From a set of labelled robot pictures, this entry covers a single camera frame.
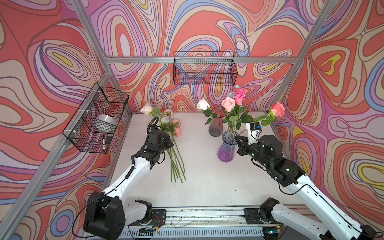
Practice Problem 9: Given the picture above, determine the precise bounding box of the white rose stem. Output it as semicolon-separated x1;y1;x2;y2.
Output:
197;99;218;125

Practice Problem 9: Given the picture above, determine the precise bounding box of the coral pink rose stem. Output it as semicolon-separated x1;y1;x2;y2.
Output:
242;102;285;126

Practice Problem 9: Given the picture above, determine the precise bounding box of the pale pink flower bunch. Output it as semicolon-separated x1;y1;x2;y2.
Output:
160;109;187;183

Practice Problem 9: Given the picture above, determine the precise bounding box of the black wire basket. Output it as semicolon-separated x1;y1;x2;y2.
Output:
173;50;238;86
63;83;129;154

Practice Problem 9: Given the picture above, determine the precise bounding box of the red glass vase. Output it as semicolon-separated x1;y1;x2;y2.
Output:
209;107;226;137

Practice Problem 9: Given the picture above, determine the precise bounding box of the cream rose stem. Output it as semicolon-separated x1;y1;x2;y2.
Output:
141;104;165;130

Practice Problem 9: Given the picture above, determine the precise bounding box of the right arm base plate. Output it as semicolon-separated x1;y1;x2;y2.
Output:
242;208;280;225

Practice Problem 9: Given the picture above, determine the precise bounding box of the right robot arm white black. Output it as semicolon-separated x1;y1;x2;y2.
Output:
235;135;384;240

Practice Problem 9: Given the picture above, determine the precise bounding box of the black marker pen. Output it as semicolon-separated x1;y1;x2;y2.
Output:
102;135;106;153

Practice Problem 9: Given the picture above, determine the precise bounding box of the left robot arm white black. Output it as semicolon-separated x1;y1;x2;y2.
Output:
83;129;173;240

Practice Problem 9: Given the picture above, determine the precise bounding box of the left black wire basket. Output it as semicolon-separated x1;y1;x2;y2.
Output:
63;83;129;154

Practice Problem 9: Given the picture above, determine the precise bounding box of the silver tape roll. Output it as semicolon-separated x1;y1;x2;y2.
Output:
94;114;118;133

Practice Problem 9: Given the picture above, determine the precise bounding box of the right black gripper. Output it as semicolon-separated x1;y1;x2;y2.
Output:
234;135;272;169

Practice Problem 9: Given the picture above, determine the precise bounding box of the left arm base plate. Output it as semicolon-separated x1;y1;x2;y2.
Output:
129;209;167;227

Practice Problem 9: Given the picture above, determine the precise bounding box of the light blue flower stem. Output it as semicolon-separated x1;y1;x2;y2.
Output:
227;85;240;98

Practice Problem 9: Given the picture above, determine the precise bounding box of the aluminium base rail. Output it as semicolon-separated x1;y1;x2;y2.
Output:
163;205;325;230

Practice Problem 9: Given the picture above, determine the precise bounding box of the back black wire basket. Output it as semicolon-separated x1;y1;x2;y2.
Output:
173;50;238;86

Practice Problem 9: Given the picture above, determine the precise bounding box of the purple glass vase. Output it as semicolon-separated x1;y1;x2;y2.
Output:
217;131;238;163

